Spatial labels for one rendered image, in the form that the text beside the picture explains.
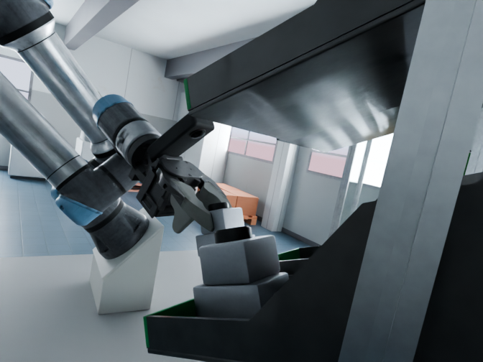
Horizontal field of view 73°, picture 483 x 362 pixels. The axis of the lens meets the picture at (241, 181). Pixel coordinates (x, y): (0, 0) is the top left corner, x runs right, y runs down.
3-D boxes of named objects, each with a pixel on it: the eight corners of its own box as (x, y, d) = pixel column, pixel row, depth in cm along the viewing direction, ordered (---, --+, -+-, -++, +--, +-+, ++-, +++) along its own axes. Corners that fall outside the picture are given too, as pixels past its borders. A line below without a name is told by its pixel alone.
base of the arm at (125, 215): (101, 243, 95) (77, 220, 90) (144, 210, 98) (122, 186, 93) (104, 268, 82) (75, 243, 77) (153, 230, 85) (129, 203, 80)
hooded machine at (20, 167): (46, 176, 643) (54, 113, 630) (49, 181, 601) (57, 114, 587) (7, 172, 606) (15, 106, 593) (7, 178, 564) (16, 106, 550)
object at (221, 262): (196, 327, 25) (184, 235, 26) (231, 310, 29) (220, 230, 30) (291, 332, 20) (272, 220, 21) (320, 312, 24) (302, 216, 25)
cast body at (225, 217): (197, 257, 46) (190, 207, 47) (218, 252, 49) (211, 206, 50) (245, 252, 41) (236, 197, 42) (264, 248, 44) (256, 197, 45)
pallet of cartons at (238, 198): (257, 225, 577) (263, 198, 572) (210, 224, 521) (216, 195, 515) (218, 205, 685) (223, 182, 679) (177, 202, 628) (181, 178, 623)
